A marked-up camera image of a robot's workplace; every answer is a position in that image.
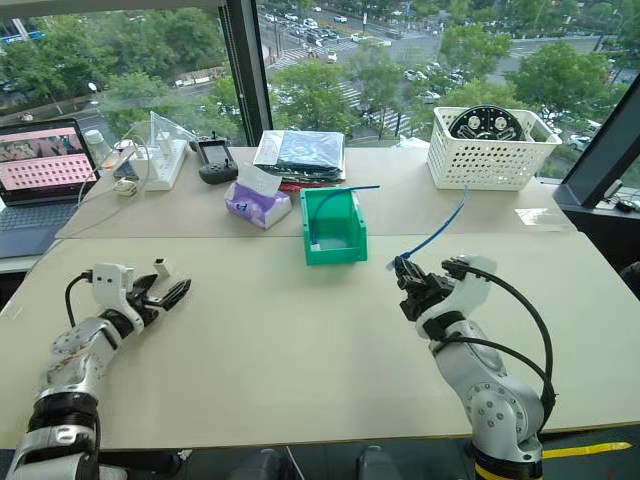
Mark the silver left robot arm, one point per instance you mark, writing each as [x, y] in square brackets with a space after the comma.
[75, 350]

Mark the black remote controller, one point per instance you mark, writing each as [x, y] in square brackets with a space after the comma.
[216, 160]

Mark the clear plastic bottle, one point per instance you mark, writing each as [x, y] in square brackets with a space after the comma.
[100, 147]

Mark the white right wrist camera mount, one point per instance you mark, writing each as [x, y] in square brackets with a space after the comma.
[467, 297]

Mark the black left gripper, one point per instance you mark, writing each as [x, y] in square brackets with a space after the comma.
[142, 304]

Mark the green plastic bin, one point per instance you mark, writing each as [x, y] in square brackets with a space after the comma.
[332, 235]

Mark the white perforated plastic basket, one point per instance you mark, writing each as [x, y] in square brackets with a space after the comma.
[487, 160]

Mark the clear plastic bag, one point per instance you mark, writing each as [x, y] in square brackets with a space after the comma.
[172, 126]

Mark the small white device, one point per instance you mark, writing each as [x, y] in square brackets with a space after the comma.
[125, 187]

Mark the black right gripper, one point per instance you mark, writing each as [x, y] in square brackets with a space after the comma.
[425, 295]

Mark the red flat item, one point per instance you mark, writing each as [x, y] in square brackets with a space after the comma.
[305, 186]

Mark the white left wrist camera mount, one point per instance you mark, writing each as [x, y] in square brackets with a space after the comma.
[112, 286]

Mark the dark window frame pillar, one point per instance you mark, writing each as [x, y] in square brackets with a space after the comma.
[247, 75]

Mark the black round circuit board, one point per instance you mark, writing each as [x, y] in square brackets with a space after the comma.
[482, 125]

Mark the purple tissue pack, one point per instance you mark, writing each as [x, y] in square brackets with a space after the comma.
[257, 202]

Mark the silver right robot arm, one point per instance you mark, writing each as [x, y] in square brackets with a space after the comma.
[495, 390]

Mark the dark bagged package stack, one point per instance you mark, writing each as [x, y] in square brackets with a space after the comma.
[300, 152]

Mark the white charger plug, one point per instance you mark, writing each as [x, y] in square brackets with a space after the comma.
[163, 144]

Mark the dark slanted window frame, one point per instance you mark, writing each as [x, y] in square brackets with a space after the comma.
[600, 155]

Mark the white power strip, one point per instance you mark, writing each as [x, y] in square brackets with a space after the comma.
[162, 167]

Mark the open laptop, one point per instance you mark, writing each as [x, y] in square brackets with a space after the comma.
[40, 170]

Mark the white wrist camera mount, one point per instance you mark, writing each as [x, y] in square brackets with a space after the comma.
[467, 297]
[112, 286]

